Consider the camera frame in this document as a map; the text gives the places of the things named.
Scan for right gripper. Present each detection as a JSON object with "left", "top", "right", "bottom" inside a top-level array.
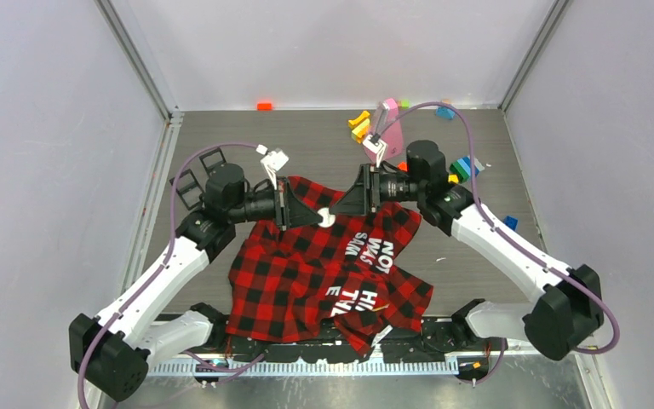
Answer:
[{"left": 330, "top": 164, "right": 425, "bottom": 217}]

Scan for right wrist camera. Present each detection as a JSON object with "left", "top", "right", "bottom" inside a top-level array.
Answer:
[{"left": 362, "top": 134, "right": 388, "bottom": 167}]

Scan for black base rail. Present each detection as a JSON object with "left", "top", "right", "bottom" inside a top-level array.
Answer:
[{"left": 190, "top": 317, "right": 501, "bottom": 364}]

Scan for stacked colourful bricks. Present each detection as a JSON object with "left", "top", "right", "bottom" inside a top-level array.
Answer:
[{"left": 448, "top": 156, "right": 485, "bottom": 183}]

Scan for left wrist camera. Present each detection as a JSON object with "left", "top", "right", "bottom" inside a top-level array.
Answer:
[{"left": 255, "top": 144, "right": 290, "bottom": 189}]

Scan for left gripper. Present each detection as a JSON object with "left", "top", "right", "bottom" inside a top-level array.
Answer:
[{"left": 228, "top": 176, "right": 322, "bottom": 231}]

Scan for blue wooden block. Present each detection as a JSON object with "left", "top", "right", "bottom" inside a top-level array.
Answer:
[{"left": 435, "top": 100, "right": 456, "bottom": 120}]

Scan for orange block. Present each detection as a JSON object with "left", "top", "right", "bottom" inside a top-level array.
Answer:
[{"left": 256, "top": 101, "right": 273, "bottom": 111}]

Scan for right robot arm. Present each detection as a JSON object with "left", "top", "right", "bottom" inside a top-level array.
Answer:
[{"left": 324, "top": 140, "right": 605, "bottom": 360}]

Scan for yellow toy blocks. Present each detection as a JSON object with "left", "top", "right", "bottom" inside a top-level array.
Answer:
[{"left": 347, "top": 111, "right": 370, "bottom": 144}]

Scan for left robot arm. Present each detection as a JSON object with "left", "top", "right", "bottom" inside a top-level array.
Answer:
[{"left": 68, "top": 163, "right": 335, "bottom": 402}]

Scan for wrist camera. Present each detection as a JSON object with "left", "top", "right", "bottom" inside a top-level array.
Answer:
[
  {"left": 362, "top": 134, "right": 388, "bottom": 167},
  {"left": 255, "top": 144, "right": 290, "bottom": 189}
]

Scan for blue lego brick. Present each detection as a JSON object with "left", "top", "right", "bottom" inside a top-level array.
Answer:
[{"left": 502, "top": 216, "right": 519, "bottom": 231}]

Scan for red black plaid shirt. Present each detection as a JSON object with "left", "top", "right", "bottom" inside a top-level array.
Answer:
[{"left": 226, "top": 203, "right": 433, "bottom": 356}]

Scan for pink metronome box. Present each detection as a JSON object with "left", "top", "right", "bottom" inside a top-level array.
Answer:
[{"left": 367, "top": 98, "right": 404, "bottom": 160}]

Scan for black display box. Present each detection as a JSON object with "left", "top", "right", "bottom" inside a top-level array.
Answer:
[
  {"left": 169, "top": 169, "right": 204, "bottom": 210},
  {"left": 198, "top": 147, "right": 227, "bottom": 176}
]

